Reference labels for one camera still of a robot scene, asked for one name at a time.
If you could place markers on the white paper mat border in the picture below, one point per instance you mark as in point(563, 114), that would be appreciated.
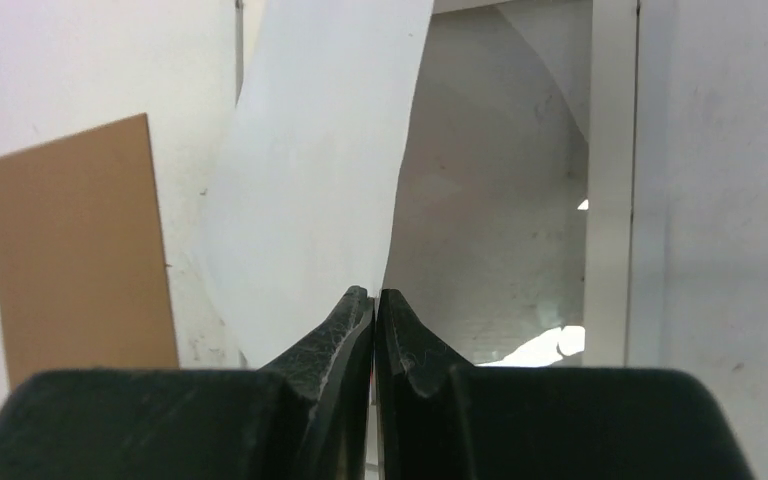
point(612, 95)

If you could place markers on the white brown backing board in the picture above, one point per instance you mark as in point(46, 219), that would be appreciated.
point(83, 277)

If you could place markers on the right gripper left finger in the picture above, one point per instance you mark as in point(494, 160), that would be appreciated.
point(301, 416)

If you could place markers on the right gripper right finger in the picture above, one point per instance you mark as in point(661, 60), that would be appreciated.
point(442, 417)

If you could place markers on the clear acrylic frame sheet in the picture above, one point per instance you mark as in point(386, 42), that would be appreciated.
point(501, 152)

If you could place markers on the landscape sunset photo print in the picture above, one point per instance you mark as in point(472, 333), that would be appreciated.
point(300, 206)

